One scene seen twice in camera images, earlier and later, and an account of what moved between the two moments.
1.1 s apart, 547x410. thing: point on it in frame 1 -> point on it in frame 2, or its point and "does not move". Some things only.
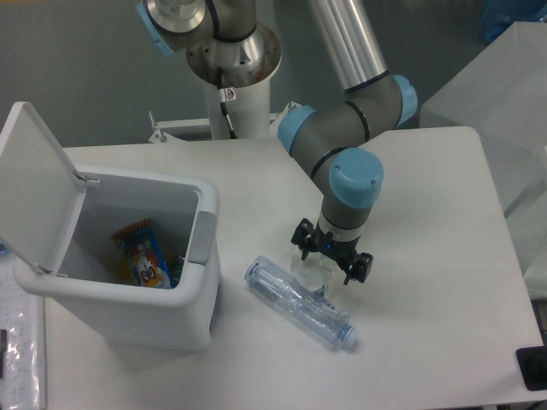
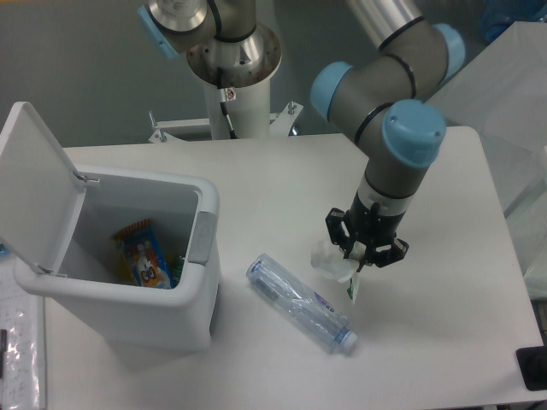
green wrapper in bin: x=175 y=264 does not move
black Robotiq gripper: x=326 y=243 -> x=371 y=225
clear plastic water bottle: x=300 y=304 does not move
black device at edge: x=532 y=362 does not move
